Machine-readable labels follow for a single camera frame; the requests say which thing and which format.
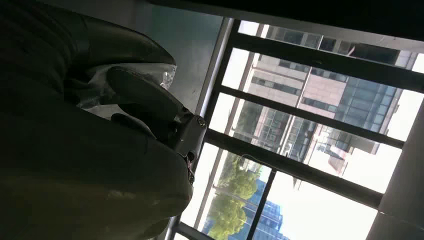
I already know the green tree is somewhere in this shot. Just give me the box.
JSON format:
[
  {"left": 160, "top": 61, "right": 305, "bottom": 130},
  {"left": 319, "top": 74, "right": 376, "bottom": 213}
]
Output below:
[{"left": 206, "top": 153, "right": 264, "bottom": 240}]

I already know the blue glass tower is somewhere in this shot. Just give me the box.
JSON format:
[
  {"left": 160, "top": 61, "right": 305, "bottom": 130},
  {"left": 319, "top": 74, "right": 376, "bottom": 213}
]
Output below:
[{"left": 228, "top": 178, "right": 291, "bottom": 240}]

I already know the pale office building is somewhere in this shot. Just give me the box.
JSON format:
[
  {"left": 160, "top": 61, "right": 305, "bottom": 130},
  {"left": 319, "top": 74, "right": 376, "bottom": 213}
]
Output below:
[{"left": 231, "top": 24, "right": 424, "bottom": 176}]

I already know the black window frame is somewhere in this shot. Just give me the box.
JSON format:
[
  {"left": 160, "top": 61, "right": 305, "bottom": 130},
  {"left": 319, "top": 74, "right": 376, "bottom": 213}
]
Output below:
[{"left": 163, "top": 18, "right": 424, "bottom": 240}]

